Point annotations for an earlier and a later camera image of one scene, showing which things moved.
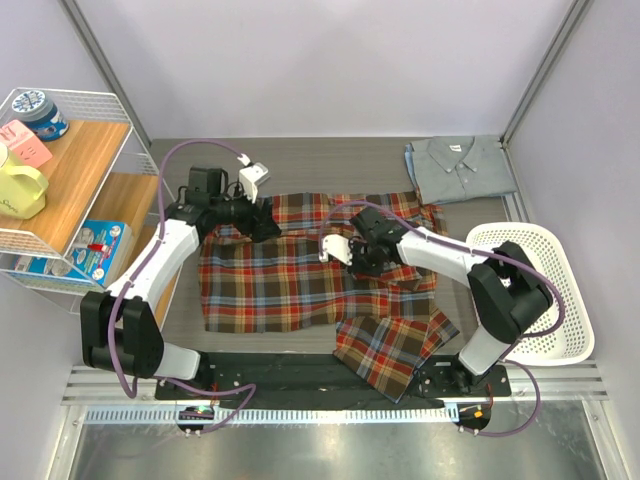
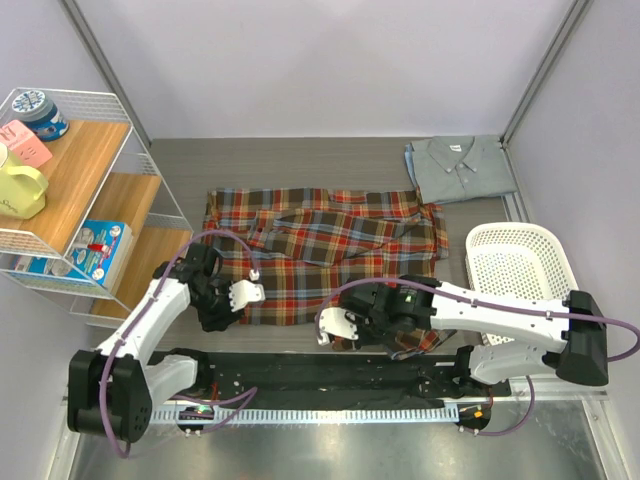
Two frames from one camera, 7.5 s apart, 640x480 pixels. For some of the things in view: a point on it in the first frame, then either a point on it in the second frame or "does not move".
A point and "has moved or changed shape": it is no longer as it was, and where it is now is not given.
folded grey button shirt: x=461 y=166 does not move
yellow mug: x=22 y=186 does not move
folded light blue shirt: x=410 y=162 does not move
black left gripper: x=258 y=221 to x=221 y=320
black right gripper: x=355 y=245 to x=366 y=340
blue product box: x=101 y=254 does not move
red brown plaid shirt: x=387 y=331 has moved or changed shape
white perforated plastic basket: x=566 y=332 does not move
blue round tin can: x=40 y=115 does not move
